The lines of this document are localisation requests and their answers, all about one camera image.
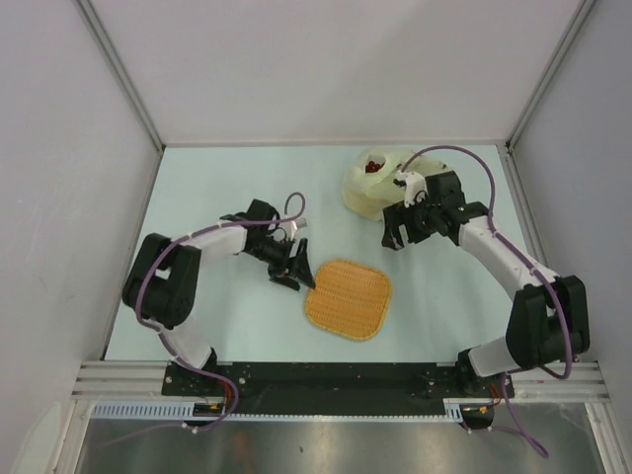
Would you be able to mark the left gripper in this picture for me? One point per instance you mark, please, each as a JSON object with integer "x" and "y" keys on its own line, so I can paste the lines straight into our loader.
{"x": 281, "y": 267}

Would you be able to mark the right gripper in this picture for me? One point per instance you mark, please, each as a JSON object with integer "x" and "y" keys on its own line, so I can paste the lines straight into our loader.
{"x": 396, "y": 216}

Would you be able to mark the orange woven tray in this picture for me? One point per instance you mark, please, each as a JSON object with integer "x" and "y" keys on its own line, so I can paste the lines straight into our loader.
{"x": 350, "y": 299}

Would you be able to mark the translucent plastic bag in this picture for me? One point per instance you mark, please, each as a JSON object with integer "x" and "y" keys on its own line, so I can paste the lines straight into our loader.
{"x": 368, "y": 194}

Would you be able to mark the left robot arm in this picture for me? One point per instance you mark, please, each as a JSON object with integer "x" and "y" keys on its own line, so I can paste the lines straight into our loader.
{"x": 162, "y": 284}

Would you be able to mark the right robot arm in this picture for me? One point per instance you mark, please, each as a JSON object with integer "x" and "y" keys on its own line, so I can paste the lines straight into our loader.
{"x": 549, "y": 318}

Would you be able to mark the red grapes bunch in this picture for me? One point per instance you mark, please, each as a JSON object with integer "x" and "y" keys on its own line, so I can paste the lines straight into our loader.
{"x": 372, "y": 167}

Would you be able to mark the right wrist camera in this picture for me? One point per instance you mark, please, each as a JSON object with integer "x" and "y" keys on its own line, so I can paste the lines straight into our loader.
{"x": 414, "y": 185}

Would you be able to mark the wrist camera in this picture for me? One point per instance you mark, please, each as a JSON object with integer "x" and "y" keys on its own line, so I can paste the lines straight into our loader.
{"x": 290, "y": 228}
{"x": 414, "y": 185}

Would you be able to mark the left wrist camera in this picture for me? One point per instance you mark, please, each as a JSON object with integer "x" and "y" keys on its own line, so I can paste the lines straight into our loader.
{"x": 290, "y": 228}

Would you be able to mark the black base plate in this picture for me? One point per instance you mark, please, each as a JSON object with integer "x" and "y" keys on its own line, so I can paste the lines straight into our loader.
{"x": 343, "y": 389}

